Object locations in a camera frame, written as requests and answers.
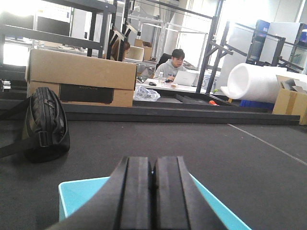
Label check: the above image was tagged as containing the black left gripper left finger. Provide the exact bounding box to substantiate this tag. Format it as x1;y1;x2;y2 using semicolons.
50;157;152;230

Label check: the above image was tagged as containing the white foam roll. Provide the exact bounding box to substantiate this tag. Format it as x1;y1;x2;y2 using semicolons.
220;63;307;104

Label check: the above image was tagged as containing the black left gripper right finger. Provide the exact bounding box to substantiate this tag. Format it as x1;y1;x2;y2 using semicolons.
153;156;227;230

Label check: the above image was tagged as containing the light blue plastic bin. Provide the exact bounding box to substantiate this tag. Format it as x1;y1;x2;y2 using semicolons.
59;176;250;230

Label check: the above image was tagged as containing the person with brown hair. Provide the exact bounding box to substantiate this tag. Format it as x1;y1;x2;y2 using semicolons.
102;38;131;62

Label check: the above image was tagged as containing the grey conveyor belt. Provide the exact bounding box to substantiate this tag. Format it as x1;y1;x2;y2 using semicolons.
0;121;307;230

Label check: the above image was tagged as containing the open cardboard box right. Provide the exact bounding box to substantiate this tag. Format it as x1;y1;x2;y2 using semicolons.
273;72;307;126

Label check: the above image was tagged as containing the person in grey hoodie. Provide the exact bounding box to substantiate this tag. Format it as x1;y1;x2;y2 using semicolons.
153;49;187;81

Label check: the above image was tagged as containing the black shoulder bag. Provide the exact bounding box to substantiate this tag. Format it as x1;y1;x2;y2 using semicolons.
0;87;70;163

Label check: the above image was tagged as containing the clear plastic bag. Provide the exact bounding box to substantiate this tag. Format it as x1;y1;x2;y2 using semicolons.
133;86;161;102

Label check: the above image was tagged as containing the cardboard box with black panel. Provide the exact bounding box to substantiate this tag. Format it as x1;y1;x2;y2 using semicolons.
25;49;136;107

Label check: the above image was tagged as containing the white laptop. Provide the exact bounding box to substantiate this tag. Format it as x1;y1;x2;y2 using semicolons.
173;70;198;86

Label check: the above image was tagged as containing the black metal rack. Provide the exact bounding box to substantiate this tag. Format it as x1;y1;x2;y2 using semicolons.
0;0;116;66

